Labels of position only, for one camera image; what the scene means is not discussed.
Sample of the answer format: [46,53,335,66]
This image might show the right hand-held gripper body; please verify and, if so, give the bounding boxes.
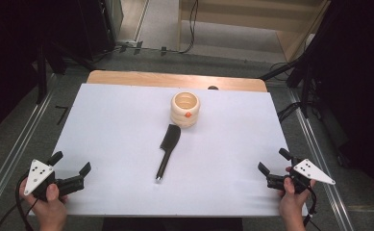
[266,157,337,195]

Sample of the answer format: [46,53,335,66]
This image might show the grey cabinet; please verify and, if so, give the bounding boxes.
[103,0,125,42]

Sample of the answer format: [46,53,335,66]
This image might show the black floor cables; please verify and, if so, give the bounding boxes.
[276,101,302,123]

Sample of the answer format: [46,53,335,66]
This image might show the black curtain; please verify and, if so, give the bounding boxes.
[0,0,113,143]
[303,0,374,206]

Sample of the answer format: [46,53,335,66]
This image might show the person's left hand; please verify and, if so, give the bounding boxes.
[18,183,69,231]

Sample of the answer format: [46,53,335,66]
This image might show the black hanging cable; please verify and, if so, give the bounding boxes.
[178,0,199,55]

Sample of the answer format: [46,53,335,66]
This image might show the person's right hand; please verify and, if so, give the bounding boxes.
[277,166,317,231]

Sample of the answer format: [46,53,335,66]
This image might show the black metal stand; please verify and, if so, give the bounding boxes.
[36,38,48,106]
[260,52,315,119]

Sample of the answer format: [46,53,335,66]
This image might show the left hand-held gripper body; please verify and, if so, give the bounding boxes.
[23,159,86,202]

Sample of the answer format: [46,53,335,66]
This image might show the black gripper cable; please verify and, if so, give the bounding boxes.
[14,172,35,231]
[302,186,319,228]

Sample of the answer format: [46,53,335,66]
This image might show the metal floor rail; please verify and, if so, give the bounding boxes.
[0,73,58,222]
[286,87,356,231]

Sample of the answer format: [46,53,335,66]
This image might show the white table mat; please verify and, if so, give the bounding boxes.
[30,83,308,218]

